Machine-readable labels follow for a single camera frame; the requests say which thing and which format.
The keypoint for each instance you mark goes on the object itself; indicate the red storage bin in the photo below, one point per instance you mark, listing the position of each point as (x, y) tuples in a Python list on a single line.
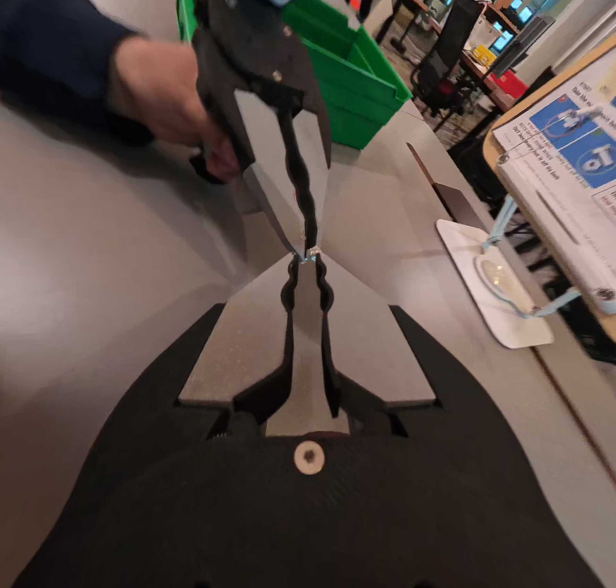
[(510, 83)]

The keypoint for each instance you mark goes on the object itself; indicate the black office chair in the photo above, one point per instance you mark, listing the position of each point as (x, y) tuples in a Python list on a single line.
[(447, 54)]

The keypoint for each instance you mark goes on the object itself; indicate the white and wood document stand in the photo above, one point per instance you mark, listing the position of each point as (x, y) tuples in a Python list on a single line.
[(510, 318)]

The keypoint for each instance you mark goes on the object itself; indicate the printed instruction sheet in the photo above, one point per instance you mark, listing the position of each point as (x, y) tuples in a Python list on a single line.
[(553, 131)]

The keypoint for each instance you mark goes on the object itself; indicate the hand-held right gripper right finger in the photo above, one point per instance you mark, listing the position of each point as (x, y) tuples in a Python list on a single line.
[(380, 352)]

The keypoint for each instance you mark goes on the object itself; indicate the yellow box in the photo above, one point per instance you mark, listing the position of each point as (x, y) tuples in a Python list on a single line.
[(483, 54)]

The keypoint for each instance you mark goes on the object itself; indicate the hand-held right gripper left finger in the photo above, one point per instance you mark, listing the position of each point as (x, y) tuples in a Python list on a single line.
[(231, 352)]

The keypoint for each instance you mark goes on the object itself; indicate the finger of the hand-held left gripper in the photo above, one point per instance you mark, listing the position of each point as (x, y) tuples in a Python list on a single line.
[(315, 164), (264, 155)]

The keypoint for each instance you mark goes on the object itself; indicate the person's left hand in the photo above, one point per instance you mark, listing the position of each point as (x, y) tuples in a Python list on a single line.
[(154, 87)]

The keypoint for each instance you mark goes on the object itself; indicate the green plastic bin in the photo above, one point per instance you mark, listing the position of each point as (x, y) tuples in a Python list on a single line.
[(356, 82)]

